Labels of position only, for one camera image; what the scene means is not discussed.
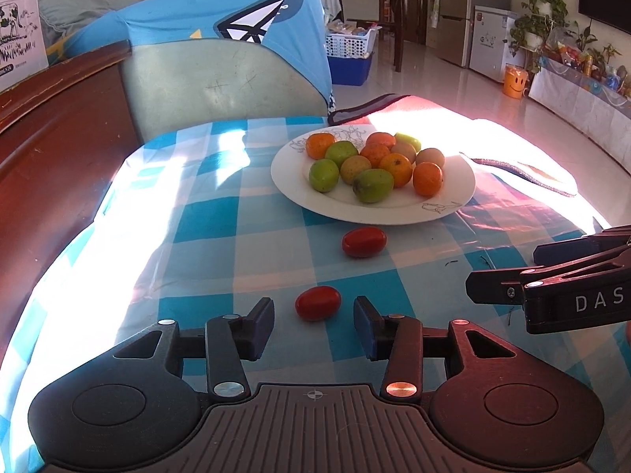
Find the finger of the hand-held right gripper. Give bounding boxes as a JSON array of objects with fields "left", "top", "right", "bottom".
[
  {"left": 534, "top": 225, "right": 631, "bottom": 266},
  {"left": 466, "top": 245, "right": 631, "bottom": 305}
]

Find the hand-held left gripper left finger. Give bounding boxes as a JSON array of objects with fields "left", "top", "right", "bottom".
[{"left": 113, "top": 297, "right": 275, "bottom": 401}]

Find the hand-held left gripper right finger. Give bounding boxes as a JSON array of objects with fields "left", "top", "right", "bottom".
[{"left": 353, "top": 296, "right": 519, "bottom": 400}]

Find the red cherry tomato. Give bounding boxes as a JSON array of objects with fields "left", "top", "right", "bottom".
[
  {"left": 295, "top": 286, "right": 342, "bottom": 322},
  {"left": 342, "top": 227, "right": 388, "bottom": 259}
]

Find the white plate with line drawing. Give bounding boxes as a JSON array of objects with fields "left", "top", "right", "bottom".
[{"left": 270, "top": 125, "right": 476, "bottom": 226}]

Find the orange mandarin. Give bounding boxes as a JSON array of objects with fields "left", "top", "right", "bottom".
[
  {"left": 306, "top": 133, "right": 336, "bottom": 160},
  {"left": 360, "top": 143, "right": 392, "bottom": 168},
  {"left": 379, "top": 153, "right": 414, "bottom": 189},
  {"left": 366, "top": 131, "right": 396, "bottom": 151},
  {"left": 412, "top": 162, "right": 444, "bottom": 198}
]

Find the green round fruit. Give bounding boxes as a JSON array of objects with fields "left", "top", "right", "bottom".
[
  {"left": 325, "top": 141, "right": 360, "bottom": 168},
  {"left": 352, "top": 168, "right": 395, "bottom": 205},
  {"left": 309, "top": 158, "right": 341, "bottom": 193}
]

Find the yellow-brown round fruit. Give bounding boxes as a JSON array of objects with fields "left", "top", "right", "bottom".
[
  {"left": 340, "top": 155, "right": 372, "bottom": 185},
  {"left": 415, "top": 147, "right": 446, "bottom": 168}
]

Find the blue white checked tablecloth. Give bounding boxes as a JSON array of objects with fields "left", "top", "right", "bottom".
[{"left": 0, "top": 115, "right": 631, "bottom": 473}]

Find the low cabinet with white cloth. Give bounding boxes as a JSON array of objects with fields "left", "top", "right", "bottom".
[{"left": 528, "top": 56, "right": 631, "bottom": 161}]

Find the orange smiley bucket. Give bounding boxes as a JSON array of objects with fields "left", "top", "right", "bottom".
[{"left": 503, "top": 64, "right": 528, "bottom": 97}]

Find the coral towel with grey edge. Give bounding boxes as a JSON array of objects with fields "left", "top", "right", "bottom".
[{"left": 328, "top": 93, "right": 605, "bottom": 225}]

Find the small potted plant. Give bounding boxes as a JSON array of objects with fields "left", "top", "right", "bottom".
[{"left": 577, "top": 22, "right": 622, "bottom": 80}]

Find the white chest freezer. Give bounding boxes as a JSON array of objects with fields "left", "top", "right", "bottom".
[{"left": 468, "top": 5, "right": 518, "bottom": 84}]

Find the pale green sofa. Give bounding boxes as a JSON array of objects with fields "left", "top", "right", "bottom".
[{"left": 121, "top": 37, "right": 330, "bottom": 143}]

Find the green potted plant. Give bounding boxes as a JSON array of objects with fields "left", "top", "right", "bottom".
[{"left": 509, "top": 0, "right": 570, "bottom": 72}]

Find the dark wooden chair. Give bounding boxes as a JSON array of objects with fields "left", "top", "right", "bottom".
[{"left": 377, "top": 0, "right": 411, "bottom": 73}]

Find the blue storage bin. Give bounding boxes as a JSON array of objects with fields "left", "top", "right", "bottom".
[{"left": 327, "top": 52, "right": 374, "bottom": 86}]

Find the silver refrigerator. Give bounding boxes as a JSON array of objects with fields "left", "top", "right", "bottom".
[{"left": 426, "top": 0, "right": 513, "bottom": 68}]

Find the red-brown wooden bench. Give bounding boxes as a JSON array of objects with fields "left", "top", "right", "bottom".
[{"left": 0, "top": 42, "right": 144, "bottom": 350}]

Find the white plastic basket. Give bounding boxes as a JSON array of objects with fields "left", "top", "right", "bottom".
[{"left": 324, "top": 27, "right": 378, "bottom": 59}]

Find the dark wooden door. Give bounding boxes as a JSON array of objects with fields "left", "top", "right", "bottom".
[{"left": 379, "top": 0, "right": 429, "bottom": 45}]

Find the blue printed cushion cover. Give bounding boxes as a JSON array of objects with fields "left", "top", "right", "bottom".
[{"left": 47, "top": 0, "right": 336, "bottom": 114}]

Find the white cow-print carton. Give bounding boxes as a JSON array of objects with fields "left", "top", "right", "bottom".
[{"left": 0, "top": 0, "right": 49, "bottom": 93}]

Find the grey-green pillow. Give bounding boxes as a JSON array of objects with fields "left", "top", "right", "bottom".
[{"left": 37, "top": 0, "right": 126, "bottom": 45}]

